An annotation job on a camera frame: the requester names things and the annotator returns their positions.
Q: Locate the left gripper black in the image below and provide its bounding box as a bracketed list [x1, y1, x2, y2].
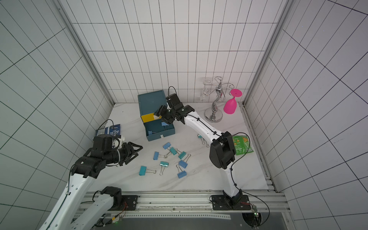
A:
[104, 142, 143, 167]

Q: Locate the yellow top drawer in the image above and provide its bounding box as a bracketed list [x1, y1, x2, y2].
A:
[141, 113, 162, 123]

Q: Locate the teal drawer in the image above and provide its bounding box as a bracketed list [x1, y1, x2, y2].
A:
[144, 119, 175, 141]

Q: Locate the blue binder clip top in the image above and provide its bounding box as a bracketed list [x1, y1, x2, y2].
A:
[148, 130, 157, 136]

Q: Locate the blue binder clip low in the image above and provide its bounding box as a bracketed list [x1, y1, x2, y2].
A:
[179, 154, 191, 169]

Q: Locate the blue binder clip bottom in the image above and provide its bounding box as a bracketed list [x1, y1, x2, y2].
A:
[176, 164, 187, 179]

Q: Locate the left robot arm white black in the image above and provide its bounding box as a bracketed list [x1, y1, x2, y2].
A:
[41, 134, 143, 230]

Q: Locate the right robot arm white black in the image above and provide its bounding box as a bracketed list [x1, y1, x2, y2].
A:
[154, 94, 252, 210]

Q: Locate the teal drawer cabinet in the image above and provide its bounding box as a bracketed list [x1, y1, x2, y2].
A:
[138, 90, 167, 116]

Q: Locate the teal binder clip front left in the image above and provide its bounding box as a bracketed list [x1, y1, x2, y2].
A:
[139, 166, 157, 176]

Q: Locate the teal shiny binder clip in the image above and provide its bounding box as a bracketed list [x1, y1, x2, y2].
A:
[159, 161, 169, 176]

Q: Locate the teal binder clip upright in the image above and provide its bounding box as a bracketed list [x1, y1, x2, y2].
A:
[176, 149, 187, 159]

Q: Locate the teal binder clip right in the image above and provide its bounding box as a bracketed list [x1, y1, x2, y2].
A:
[197, 134, 209, 148]

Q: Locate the clear glass on rack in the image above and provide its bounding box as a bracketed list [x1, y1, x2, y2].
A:
[200, 79, 213, 102]

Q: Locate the silver glass rack stand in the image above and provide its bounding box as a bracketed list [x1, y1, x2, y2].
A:
[205, 76, 235, 123]

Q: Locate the magenta plastic wine glass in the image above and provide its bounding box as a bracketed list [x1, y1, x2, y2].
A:
[223, 89, 242, 115]

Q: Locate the green snack packet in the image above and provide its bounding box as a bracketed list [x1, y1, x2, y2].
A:
[232, 136, 254, 156]

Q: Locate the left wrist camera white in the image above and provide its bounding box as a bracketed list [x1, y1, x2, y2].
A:
[114, 136, 125, 149]

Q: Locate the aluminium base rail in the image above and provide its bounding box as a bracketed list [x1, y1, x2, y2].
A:
[77, 191, 289, 220]

